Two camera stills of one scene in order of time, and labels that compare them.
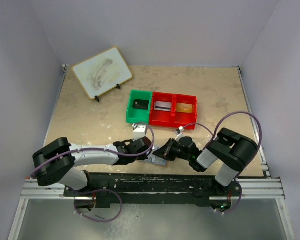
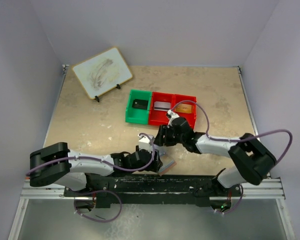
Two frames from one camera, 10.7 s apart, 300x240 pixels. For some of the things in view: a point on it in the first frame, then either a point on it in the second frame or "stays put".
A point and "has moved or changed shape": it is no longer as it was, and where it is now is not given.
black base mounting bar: (154, 188) stays put
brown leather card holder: (155, 159) has moved or changed shape
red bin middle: (162, 109) stays put
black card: (141, 104) stays put
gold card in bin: (182, 107) stays put
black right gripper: (165, 151) → (160, 140)
